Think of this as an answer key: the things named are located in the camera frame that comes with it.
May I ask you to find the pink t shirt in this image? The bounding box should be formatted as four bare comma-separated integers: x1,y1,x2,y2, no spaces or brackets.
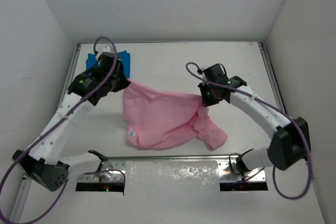
122,81,228,150

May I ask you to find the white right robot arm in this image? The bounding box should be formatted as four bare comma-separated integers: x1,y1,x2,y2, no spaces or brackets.
198,71,310,176

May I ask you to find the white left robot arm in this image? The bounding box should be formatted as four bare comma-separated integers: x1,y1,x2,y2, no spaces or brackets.
12,52,130,191

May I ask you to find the blue folded t shirt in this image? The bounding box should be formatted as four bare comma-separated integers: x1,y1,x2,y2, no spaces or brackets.
86,50,131,79

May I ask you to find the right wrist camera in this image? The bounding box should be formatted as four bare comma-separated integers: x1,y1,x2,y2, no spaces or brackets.
203,63,227,82

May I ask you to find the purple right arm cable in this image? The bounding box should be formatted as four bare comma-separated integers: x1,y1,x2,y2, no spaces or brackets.
185,62,315,199

